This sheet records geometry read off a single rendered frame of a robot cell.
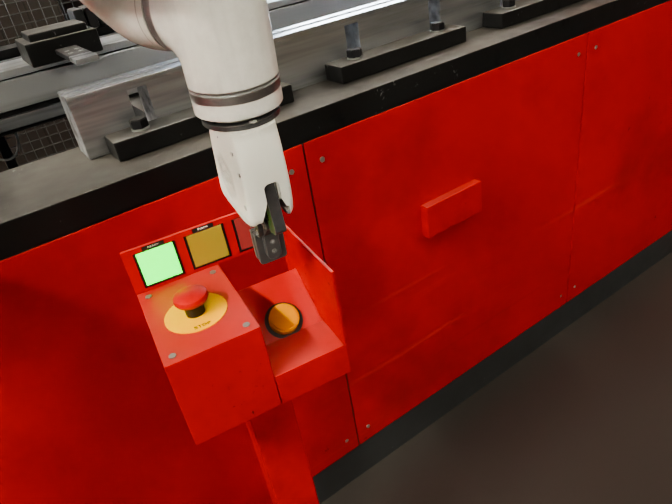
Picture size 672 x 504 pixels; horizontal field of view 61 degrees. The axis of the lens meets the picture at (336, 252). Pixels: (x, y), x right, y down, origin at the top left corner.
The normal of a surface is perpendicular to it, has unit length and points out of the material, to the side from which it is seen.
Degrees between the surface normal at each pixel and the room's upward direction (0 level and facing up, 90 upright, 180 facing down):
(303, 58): 90
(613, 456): 0
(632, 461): 0
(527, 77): 90
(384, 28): 90
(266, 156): 88
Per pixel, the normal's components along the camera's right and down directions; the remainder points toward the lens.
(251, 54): 0.63, 0.41
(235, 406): 0.45, 0.41
